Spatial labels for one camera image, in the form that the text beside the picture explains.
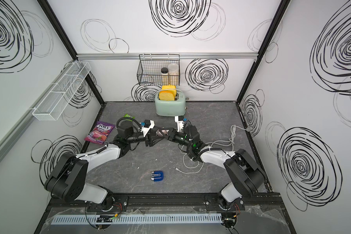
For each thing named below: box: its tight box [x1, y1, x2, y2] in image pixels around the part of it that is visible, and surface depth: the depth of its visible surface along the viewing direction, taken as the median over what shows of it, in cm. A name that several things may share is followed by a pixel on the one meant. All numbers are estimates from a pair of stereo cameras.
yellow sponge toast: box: [158, 85, 177, 101], surface depth 103 cm
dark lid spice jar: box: [160, 67, 169, 86], surface depth 87 cm
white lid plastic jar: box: [168, 62, 180, 86], surface depth 86 cm
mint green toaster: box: [154, 91, 188, 117], surface depth 105 cm
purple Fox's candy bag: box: [83, 120, 116, 145], surface depth 100 cm
